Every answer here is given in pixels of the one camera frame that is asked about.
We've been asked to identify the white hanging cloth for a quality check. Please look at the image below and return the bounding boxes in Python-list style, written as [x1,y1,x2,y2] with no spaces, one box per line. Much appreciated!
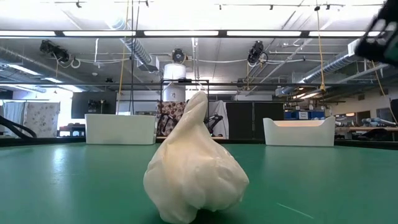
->
[207,100,229,139]

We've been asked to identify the brown patterned cloth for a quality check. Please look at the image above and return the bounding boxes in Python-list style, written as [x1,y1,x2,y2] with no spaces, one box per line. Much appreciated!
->
[156,101,187,137]

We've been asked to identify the black cabinet panel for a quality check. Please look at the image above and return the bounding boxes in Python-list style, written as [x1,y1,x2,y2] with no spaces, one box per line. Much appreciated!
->
[254,101,285,140]
[226,101,254,140]

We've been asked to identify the white cylindrical tank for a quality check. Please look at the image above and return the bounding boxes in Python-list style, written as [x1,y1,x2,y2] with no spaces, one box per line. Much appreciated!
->
[163,63,187,102]

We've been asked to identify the white garlic bulb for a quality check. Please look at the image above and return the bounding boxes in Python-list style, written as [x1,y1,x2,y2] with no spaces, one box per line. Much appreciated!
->
[142,90,250,224]

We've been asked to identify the white plastic basket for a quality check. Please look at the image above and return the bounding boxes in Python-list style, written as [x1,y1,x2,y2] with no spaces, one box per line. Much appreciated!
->
[262,116,336,147]
[84,113,157,146]

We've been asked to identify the white led light strip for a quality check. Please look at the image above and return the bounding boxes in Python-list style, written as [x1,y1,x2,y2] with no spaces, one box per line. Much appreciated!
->
[143,30,220,37]
[226,30,302,37]
[0,30,57,37]
[62,30,137,37]
[308,30,382,37]

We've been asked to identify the black vertical pole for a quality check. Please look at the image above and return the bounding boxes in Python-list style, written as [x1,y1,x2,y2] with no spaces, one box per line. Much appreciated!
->
[129,0,136,116]

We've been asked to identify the blue storage bins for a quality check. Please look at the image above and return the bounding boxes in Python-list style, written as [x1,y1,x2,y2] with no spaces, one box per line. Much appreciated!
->
[283,110,326,121]

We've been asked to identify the green table mat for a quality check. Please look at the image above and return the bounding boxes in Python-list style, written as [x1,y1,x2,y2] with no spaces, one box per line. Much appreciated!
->
[0,142,398,224]

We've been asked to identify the floral curtain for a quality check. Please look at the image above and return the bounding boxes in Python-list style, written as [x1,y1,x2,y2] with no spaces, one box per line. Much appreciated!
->
[24,101,61,139]

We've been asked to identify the wooden workbench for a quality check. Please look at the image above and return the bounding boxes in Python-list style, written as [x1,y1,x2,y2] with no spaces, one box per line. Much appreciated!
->
[335,125,398,141]

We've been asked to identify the white curtain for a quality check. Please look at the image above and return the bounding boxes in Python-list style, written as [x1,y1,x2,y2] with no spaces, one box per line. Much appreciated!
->
[2,101,25,135]

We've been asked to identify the black metal rack frame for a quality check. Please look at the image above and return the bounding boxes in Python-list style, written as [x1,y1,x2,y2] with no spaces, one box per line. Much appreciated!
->
[159,78,210,138]

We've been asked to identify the black ceiling cable reel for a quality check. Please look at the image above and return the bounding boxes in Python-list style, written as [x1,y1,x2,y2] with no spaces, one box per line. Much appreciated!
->
[248,40,269,65]
[39,39,71,63]
[172,48,187,63]

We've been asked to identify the silver spiral air duct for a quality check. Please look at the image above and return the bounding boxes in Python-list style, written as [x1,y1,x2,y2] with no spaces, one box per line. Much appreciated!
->
[275,51,361,96]
[111,17,154,68]

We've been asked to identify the black horizontal rail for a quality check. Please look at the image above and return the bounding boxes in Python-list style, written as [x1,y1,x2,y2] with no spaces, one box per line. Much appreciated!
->
[0,81,398,88]

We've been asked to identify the black wall panel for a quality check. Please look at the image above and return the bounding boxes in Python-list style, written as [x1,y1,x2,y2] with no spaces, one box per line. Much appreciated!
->
[71,90,118,119]

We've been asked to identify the yellow hanging cord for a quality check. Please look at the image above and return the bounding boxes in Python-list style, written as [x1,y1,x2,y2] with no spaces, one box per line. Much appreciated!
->
[315,5,326,91]

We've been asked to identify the black metal table frame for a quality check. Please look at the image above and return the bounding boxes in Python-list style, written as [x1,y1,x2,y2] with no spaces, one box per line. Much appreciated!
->
[0,136,398,151]

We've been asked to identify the black curved cable sleeve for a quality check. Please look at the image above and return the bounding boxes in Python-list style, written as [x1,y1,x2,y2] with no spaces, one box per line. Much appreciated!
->
[0,114,38,139]

